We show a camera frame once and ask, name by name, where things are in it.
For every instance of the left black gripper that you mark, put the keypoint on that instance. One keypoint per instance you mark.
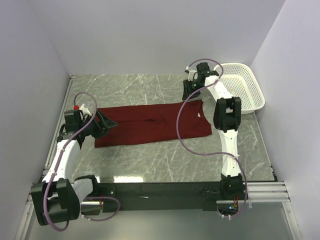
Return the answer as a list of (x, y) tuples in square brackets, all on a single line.
[(103, 121)]

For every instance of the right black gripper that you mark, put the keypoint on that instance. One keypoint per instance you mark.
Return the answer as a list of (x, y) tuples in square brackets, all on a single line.
[(187, 91)]

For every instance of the dark red polo shirt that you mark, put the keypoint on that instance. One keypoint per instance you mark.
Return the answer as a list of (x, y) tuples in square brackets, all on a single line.
[(143, 124)]

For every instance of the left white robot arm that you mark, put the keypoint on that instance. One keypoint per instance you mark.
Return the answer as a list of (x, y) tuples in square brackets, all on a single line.
[(55, 198)]

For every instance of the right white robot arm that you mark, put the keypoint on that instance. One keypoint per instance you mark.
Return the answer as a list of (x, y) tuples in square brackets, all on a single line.
[(226, 119)]

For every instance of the white perforated plastic basket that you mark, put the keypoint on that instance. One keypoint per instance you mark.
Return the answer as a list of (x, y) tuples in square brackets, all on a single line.
[(241, 82)]

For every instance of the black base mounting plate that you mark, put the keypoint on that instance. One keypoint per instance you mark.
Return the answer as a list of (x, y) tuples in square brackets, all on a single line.
[(155, 204)]

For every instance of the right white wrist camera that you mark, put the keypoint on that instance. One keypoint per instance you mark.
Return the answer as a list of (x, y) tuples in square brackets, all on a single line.
[(191, 74)]

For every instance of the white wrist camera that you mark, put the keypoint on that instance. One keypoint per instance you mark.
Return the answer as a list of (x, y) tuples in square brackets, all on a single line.
[(85, 110), (191, 74)]

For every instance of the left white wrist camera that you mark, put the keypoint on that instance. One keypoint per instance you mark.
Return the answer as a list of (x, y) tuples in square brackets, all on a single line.
[(85, 110)]

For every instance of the aluminium frame rail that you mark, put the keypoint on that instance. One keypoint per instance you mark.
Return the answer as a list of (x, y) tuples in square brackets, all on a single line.
[(267, 192)]

